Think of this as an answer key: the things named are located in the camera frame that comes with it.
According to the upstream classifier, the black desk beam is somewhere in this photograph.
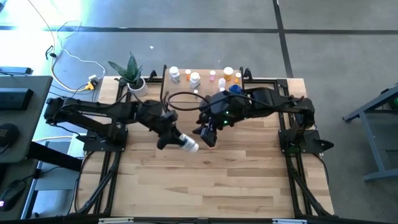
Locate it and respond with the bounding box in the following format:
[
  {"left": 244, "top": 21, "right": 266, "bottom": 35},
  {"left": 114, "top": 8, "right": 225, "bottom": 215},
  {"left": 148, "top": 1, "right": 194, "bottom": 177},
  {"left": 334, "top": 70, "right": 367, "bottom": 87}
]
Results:
[{"left": 27, "top": 141, "right": 83, "bottom": 172}]

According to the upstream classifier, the translucent bottle white ribbed cap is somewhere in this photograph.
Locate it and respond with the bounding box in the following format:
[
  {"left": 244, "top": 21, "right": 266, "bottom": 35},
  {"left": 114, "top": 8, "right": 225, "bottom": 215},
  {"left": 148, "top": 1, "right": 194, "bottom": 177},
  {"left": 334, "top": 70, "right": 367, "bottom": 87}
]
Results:
[{"left": 178, "top": 133, "right": 200, "bottom": 154}]

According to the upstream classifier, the white box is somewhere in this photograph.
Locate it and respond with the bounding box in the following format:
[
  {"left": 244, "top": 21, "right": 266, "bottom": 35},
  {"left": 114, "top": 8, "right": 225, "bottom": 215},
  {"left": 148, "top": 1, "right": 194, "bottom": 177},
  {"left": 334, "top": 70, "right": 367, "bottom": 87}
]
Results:
[{"left": 67, "top": 132, "right": 90, "bottom": 158}]

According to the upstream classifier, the white pill bottle blue label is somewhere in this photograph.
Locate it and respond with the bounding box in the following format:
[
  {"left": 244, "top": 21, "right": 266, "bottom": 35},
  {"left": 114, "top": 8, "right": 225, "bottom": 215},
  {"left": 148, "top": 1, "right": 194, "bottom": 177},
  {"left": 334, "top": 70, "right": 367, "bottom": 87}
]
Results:
[
  {"left": 189, "top": 72, "right": 201, "bottom": 90},
  {"left": 169, "top": 66, "right": 181, "bottom": 84}
]

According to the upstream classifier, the white cable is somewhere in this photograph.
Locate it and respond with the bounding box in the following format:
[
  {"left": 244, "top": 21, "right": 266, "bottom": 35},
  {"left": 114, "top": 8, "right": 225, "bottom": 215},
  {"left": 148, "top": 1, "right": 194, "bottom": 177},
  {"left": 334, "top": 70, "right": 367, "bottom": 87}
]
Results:
[{"left": 55, "top": 20, "right": 106, "bottom": 72}]

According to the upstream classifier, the black computer mouse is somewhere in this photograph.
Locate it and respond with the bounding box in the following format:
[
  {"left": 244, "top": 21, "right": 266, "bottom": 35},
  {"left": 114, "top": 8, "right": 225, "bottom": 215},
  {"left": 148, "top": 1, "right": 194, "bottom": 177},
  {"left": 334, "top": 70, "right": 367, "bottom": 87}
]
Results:
[{"left": 0, "top": 179, "right": 26, "bottom": 213}]

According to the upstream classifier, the blue-grey metal stand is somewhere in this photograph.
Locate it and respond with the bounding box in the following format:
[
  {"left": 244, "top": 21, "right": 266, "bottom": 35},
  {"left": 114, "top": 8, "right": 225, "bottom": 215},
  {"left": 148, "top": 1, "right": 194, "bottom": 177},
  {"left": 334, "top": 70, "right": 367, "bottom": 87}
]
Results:
[{"left": 343, "top": 84, "right": 398, "bottom": 183}]

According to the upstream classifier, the grey desk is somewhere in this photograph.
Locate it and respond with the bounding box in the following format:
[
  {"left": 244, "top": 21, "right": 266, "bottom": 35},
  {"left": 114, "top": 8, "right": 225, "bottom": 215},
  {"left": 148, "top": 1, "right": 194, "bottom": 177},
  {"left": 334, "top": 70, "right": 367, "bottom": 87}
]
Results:
[{"left": 0, "top": 75, "right": 53, "bottom": 164}]

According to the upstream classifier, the black flat device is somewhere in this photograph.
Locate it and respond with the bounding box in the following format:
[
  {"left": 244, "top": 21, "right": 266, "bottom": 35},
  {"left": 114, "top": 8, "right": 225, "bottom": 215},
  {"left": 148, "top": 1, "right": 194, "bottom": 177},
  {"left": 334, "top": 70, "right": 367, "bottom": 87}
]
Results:
[{"left": 0, "top": 66, "right": 34, "bottom": 75}]

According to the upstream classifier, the wooden shelf black metal frame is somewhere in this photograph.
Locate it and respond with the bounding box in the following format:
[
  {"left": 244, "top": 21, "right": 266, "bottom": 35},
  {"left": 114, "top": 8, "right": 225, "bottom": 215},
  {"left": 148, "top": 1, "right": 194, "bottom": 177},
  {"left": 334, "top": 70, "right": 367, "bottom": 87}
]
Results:
[{"left": 159, "top": 64, "right": 253, "bottom": 105}]

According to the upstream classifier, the grey flat panel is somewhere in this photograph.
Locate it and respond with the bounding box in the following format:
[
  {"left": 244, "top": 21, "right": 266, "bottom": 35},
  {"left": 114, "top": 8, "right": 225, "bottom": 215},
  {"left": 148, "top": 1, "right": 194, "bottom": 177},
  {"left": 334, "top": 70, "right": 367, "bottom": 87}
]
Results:
[{"left": 33, "top": 140, "right": 82, "bottom": 191}]

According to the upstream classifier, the black round pad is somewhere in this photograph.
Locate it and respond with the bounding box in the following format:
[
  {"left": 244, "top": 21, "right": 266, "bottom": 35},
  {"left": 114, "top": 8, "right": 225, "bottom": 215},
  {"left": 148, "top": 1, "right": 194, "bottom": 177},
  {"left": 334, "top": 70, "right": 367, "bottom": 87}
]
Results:
[{"left": 0, "top": 123, "right": 19, "bottom": 147}]

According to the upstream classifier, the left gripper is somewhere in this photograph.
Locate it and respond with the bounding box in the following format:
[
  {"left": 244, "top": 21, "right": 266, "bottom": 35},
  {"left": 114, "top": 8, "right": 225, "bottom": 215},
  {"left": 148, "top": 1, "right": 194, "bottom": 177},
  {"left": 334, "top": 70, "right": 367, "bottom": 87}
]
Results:
[{"left": 155, "top": 110, "right": 184, "bottom": 151}]

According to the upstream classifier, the white and yellow power plug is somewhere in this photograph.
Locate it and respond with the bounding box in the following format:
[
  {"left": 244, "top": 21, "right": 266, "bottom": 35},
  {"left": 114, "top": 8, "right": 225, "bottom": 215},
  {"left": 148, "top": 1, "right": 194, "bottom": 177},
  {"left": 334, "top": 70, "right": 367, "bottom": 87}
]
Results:
[{"left": 86, "top": 73, "right": 99, "bottom": 91}]

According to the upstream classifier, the yellow cable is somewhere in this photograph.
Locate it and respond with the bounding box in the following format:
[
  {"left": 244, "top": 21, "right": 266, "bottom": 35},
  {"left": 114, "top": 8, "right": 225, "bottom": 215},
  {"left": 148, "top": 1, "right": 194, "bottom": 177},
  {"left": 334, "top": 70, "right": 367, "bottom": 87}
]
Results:
[{"left": 27, "top": 0, "right": 94, "bottom": 93}]

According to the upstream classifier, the short black cable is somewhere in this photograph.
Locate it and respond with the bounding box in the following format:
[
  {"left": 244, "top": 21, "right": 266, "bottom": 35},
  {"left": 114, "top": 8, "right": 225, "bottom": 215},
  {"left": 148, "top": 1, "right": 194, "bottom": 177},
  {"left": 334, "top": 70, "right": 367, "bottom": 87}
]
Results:
[{"left": 45, "top": 45, "right": 58, "bottom": 60}]

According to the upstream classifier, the black box on desk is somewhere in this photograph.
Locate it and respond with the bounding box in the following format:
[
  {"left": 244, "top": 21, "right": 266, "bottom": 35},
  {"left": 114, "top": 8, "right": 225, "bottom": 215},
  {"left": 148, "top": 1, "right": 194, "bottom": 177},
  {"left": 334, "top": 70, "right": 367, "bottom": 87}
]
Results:
[{"left": 0, "top": 88, "right": 34, "bottom": 111}]

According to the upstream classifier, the snake plant in white pot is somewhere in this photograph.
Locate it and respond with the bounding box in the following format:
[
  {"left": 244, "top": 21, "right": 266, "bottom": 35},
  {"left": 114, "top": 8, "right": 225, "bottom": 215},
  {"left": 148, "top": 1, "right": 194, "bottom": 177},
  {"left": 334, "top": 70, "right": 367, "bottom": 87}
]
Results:
[{"left": 107, "top": 51, "right": 149, "bottom": 98}]

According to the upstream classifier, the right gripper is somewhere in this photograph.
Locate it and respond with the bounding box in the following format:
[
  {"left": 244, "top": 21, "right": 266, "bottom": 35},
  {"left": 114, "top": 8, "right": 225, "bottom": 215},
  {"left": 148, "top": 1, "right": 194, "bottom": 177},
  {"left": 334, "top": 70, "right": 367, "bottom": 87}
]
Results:
[{"left": 192, "top": 124, "right": 218, "bottom": 148}]

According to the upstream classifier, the black aluminium table frame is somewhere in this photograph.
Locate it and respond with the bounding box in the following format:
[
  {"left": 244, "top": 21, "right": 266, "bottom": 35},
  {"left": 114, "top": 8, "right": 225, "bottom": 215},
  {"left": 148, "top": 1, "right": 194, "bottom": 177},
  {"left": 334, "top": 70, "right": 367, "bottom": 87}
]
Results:
[{"left": 74, "top": 67, "right": 335, "bottom": 222}]

